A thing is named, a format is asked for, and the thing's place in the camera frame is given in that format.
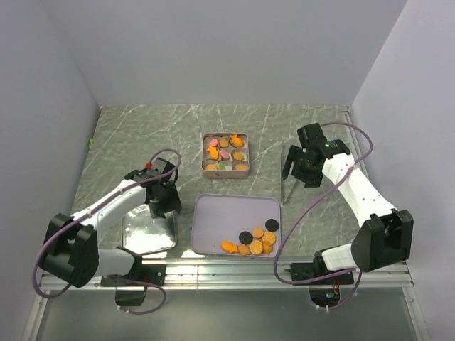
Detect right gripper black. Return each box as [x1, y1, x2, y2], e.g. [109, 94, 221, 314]
[282, 145, 324, 189]

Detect metal tongs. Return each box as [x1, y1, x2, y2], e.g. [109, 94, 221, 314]
[280, 143, 299, 205]

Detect orange pineapple cookie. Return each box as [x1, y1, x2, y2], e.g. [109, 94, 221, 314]
[230, 134, 245, 148]

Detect orange fish cookie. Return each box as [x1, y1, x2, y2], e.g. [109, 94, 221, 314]
[206, 146, 220, 160]
[221, 241, 239, 254]

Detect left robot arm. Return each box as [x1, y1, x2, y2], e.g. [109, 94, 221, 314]
[34, 167, 181, 288]

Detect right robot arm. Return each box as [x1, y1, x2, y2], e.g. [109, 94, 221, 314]
[282, 140, 414, 284]

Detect pink cookie tin box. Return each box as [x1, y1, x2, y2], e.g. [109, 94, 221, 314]
[200, 132, 250, 180]

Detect black sandwich cookie right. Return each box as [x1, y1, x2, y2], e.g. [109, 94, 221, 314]
[265, 219, 279, 232]

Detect black sandwich cookie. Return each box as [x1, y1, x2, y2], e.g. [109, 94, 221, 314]
[265, 219, 279, 232]
[238, 231, 253, 245]

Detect orange fish cookie bottom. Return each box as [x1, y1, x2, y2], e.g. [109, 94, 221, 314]
[221, 241, 239, 254]

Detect lilac plastic tray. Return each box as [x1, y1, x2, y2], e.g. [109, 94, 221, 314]
[191, 194, 281, 257]

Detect orange waffle cookie right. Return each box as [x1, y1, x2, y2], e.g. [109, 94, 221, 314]
[262, 231, 277, 245]

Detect orange round cookie tray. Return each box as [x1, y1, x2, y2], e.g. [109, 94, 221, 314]
[251, 228, 264, 239]

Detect black sandwich cookie centre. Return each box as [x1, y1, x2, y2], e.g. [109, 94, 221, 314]
[238, 231, 253, 245]

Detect orange round waffle cookie bottom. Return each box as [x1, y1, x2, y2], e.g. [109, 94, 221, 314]
[250, 239, 264, 256]

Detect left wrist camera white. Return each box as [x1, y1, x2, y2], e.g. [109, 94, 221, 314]
[145, 157, 175, 176]

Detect aluminium rail frame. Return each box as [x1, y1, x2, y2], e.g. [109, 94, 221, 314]
[26, 104, 417, 340]

